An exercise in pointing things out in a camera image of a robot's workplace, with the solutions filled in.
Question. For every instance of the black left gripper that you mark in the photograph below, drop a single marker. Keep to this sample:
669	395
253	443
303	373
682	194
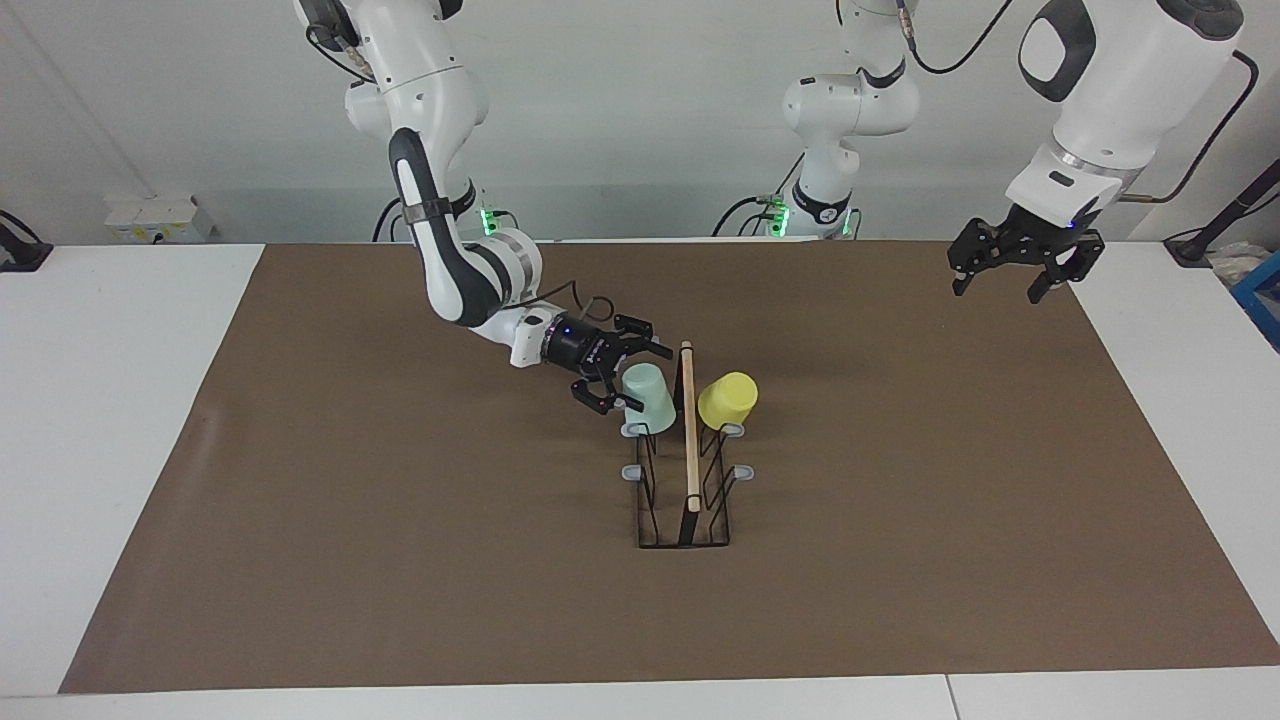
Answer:
1040	238

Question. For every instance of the black angled stand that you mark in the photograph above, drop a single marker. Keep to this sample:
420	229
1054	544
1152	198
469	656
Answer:
1230	212

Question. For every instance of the crumpled white plastic bag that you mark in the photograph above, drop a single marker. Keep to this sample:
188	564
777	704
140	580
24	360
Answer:
1238	262

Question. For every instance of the brown table mat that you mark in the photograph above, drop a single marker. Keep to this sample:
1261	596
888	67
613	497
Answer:
400	560

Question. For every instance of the black clamp stand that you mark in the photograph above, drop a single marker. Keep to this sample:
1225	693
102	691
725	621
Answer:
20	250

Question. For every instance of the green plastic cup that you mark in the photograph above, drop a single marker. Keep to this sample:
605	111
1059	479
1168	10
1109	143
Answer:
650	398

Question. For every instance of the yellow plastic cup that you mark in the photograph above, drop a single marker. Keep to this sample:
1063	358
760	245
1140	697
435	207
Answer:
728	402

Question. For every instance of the white power strip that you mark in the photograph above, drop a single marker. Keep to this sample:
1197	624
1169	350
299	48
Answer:
155	218

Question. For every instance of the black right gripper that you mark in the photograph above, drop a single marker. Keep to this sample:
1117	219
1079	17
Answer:
575	348

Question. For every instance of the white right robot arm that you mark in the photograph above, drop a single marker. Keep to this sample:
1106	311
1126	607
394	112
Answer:
420	100

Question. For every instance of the blue box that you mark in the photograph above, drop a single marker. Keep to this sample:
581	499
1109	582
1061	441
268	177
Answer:
1262	295

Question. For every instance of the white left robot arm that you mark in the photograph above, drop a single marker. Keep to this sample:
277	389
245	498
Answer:
1120	90

